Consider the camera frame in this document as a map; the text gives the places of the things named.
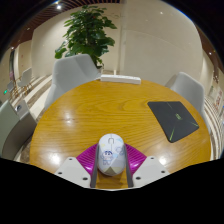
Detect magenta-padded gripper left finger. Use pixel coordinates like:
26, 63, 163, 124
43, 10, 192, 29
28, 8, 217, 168
54, 143, 100, 189

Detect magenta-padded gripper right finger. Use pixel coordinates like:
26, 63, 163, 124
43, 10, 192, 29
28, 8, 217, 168
123, 143, 171, 189

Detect white printed computer mouse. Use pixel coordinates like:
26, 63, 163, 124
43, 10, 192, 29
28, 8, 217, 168
96, 133, 127, 177

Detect black mouse pad green lines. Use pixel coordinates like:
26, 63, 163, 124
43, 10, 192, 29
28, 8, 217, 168
147, 100, 200, 144

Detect grey green lounge chair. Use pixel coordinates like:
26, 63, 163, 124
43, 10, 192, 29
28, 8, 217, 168
0, 99, 38, 161

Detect grey shell chair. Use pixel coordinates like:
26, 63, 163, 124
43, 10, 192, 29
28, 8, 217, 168
165, 71, 206, 116
44, 53, 102, 112

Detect red white standing sign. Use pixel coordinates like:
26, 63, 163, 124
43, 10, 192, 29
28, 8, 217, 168
213, 87, 224, 114

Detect small white chair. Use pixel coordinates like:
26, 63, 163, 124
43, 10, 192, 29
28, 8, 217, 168
16, 67, 33, 96

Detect green potted plant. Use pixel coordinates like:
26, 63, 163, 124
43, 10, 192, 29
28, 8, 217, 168
54, 4, 118, 70

